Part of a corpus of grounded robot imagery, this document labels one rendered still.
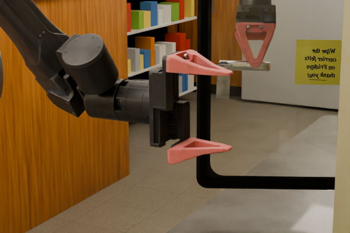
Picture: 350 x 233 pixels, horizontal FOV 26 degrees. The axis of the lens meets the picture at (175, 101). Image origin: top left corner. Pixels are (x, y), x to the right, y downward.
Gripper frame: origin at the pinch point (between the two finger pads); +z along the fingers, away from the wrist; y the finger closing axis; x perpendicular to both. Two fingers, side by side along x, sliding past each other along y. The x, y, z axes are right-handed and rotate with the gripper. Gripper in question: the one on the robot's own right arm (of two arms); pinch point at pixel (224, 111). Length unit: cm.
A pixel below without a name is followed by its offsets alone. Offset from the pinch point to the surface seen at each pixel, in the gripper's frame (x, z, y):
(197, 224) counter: 23.6, -15.3, -26.3
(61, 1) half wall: 220, -185, -10
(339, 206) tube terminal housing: 9.5, 12.6, -13.8
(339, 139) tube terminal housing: 9.4, 12.3, -4.6
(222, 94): 27.5, -12.6, -4.2
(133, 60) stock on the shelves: 380, -240, -66
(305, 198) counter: 44, -3, -26
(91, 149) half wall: 244, -186, -92
